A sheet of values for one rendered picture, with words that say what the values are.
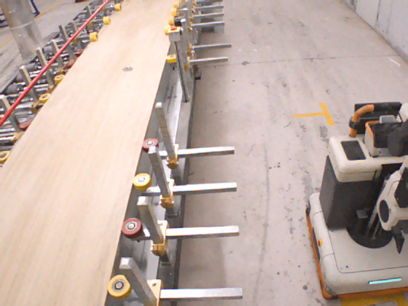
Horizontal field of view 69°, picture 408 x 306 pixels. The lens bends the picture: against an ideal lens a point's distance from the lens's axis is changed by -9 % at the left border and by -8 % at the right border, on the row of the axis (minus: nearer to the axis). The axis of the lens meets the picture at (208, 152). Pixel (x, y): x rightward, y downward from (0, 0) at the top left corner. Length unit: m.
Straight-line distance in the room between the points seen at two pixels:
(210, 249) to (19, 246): 1.25
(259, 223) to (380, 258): 0.86
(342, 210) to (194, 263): 1.00
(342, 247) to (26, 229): 1.61
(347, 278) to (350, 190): 0.47
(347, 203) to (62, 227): 1.40
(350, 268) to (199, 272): 0.92
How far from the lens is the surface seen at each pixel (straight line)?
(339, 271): 1.87
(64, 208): 1.50
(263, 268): 2.14
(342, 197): 1.76
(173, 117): 2.27
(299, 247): 2.24
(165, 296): 1.18
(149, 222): 1.16
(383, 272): 1.93
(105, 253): 1.27
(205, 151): 1.62
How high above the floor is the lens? 1.89
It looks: 41 degrees down
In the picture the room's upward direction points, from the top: 9 degrees counter-clockwise
